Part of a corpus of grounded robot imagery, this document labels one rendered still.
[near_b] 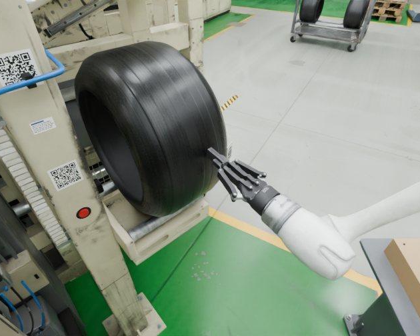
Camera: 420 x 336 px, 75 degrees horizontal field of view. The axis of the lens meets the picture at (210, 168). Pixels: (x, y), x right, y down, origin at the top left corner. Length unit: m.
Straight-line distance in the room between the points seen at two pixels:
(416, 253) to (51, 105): 1.38
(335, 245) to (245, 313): 1.28
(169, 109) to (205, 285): 1.39
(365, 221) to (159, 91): 0.62
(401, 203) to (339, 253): 0.21
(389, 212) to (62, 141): 0.82
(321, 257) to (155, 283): 1.46
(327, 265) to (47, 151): 0.70
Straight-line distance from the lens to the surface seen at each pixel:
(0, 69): 0.71
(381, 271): 1.42
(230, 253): 2.04
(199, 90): 0.80
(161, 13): 5.37
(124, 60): 0.83
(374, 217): 0.80
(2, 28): 0.70
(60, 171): 0.84
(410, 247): 1.43
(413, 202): 0.76
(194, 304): 1.88
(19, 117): 0.75
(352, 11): 5.99
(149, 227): 1.04
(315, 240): 0.64
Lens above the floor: 1.73
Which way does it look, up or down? 41 degrees down
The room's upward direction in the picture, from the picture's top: straight up
